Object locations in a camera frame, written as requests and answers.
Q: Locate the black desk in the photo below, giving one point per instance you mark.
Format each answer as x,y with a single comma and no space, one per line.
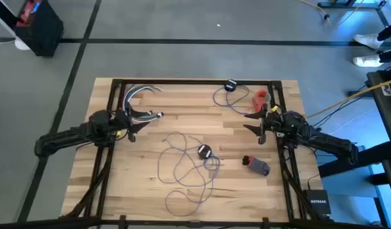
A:
385,121

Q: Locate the person's leg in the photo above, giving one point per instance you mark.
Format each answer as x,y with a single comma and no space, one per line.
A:
389,33
389,54

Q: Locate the small printed paper card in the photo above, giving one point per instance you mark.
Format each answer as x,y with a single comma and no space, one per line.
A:
386,90

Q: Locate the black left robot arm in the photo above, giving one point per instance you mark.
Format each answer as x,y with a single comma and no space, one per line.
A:
61,138

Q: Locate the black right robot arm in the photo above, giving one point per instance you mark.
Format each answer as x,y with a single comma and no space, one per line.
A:
326,143

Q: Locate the black red tool case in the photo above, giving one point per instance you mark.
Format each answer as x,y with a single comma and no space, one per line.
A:
39,28

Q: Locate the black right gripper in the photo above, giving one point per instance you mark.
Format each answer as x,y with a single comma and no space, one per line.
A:
270,124

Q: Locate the person's white shoe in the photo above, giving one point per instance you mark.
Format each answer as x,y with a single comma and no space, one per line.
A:
369,40
367,61

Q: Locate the black rod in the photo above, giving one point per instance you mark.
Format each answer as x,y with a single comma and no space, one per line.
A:
2,11

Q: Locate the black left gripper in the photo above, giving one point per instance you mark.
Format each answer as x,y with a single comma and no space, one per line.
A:
123,122

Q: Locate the black metal stand base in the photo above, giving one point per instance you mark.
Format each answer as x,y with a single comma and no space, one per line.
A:
342,5

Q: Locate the black Netgear network switch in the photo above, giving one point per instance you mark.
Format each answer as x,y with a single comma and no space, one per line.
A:
318,202

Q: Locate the white rounded foot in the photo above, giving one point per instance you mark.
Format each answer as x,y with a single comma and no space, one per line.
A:
22,44

